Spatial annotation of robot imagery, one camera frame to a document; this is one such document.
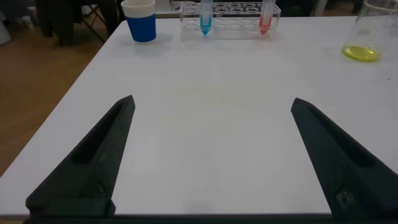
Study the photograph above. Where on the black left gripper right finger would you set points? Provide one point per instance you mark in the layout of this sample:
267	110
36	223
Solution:
351	180

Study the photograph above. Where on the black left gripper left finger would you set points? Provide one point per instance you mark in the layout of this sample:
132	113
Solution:
93	174

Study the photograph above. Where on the blue pigment test tube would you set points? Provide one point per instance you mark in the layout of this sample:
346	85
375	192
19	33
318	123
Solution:
205	22

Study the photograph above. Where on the clear glass beaker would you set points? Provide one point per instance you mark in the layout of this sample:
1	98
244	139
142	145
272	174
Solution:
367	40

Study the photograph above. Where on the red pigment test tube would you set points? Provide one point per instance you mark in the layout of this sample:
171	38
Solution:
264	23

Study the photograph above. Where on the clear acrylic test tube rack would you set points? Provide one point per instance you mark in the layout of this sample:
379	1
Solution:
231	29

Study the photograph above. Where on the black folding chair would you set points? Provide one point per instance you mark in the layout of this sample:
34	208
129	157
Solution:
93	26

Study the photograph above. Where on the blue white paper cup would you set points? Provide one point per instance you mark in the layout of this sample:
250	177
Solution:
141	28

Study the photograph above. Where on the dark green jacket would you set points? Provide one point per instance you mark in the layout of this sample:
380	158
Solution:
57	20

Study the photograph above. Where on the white plant pot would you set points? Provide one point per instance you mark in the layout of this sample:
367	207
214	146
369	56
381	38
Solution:
3	29

